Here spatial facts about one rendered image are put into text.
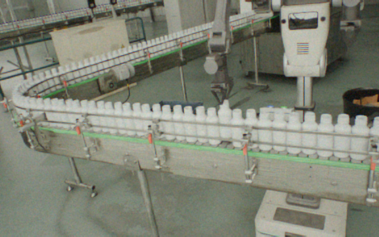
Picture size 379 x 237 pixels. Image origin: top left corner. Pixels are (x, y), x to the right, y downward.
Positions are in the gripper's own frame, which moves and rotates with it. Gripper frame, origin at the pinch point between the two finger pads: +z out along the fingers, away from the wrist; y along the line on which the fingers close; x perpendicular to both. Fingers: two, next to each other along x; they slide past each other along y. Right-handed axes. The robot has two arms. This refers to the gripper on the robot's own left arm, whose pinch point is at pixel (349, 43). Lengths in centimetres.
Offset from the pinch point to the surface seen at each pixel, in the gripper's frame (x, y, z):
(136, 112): 93, -16, 27
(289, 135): 19.3, -17.8, 31.8
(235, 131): 41, -18, 32
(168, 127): 75, -18, 33
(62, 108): 144, -17, 26
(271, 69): 118, 365, 118
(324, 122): 6.9, -16.8, 25.3
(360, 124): -5.1, -16.5, 25.4
